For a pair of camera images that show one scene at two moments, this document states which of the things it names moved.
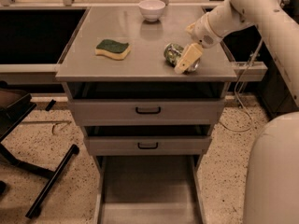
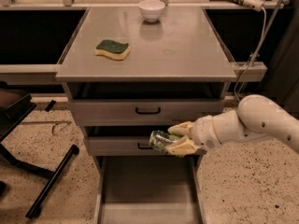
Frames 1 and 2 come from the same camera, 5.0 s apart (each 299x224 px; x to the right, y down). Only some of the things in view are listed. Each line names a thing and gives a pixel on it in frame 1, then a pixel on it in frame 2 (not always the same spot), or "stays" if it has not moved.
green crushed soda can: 172,55 to 160,140
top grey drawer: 148,111 stays
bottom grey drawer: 154,189 stays
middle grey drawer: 151,146 stays
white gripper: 203,32 to 204,133
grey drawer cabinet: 147,95 stays
